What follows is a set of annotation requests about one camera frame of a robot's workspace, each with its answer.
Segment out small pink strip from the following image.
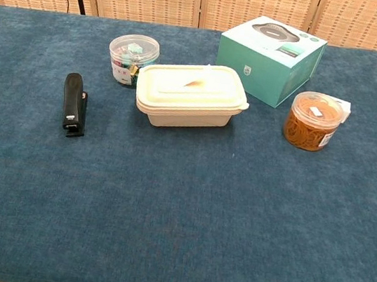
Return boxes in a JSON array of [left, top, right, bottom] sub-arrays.
[[180, 60, 215, 93]]

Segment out cream lidded food container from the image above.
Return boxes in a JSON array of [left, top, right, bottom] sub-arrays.
[[130, 53, 256, 140]]

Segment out teal speaker product box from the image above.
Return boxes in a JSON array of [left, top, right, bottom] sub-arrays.
[[211, 9, 331, 115]]

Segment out black stapler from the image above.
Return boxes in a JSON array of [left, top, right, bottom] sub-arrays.
[[56, 72, 94, 140]]

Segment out clear jar of binder clips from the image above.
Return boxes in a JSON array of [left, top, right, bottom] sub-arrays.
[[103, 30, 164, 90]]

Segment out blue table mat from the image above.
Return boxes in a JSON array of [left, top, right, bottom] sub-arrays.
[[0, 0, 377, 282]]

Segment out clear jar of rubber bands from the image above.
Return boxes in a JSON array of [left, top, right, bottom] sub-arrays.
[[281, 88, 346, 156]]

